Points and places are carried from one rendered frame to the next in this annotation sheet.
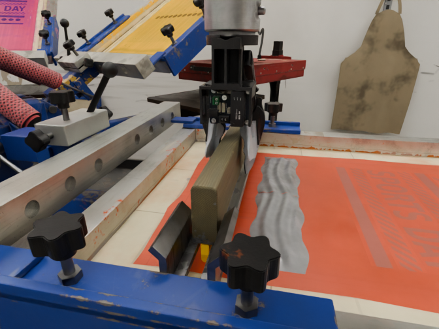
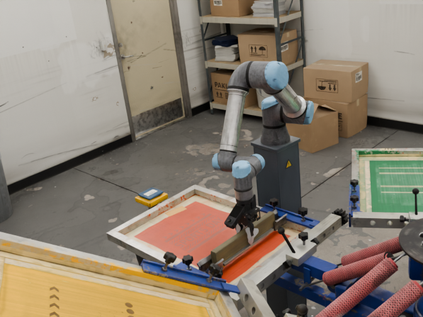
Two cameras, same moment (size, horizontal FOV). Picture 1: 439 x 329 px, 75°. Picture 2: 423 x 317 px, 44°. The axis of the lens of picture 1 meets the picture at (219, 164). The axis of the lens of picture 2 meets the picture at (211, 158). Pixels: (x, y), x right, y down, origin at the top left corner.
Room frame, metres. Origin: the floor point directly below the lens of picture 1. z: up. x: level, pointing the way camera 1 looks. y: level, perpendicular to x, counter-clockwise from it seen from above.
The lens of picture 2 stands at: (2.06, 0.99, 2.22)
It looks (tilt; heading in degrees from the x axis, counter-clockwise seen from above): 23 degrees down; 215
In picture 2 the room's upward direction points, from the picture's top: 7 degrees counter-clockwise
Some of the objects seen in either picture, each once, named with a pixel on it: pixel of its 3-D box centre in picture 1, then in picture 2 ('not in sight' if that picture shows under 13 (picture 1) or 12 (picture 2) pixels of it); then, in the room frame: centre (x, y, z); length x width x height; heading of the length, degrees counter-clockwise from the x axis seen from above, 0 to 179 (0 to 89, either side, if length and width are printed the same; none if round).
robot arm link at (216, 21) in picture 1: (234, 18); (243, 192); (0.43, -0.02, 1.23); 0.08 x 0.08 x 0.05
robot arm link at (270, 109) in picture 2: not in sight; (274, 109); (-0.19, -0.17, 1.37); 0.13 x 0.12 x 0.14; 92
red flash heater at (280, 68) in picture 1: (245, 68); not in sight; (1.68, -0.14, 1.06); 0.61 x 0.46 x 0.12; 138
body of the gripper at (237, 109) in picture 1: (230, 81); (246, 209); (0.42, -0.02, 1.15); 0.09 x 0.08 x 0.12; 168
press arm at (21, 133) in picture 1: (54, 145); (314, 266); (0.52, 0.32, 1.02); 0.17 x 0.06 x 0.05; 78
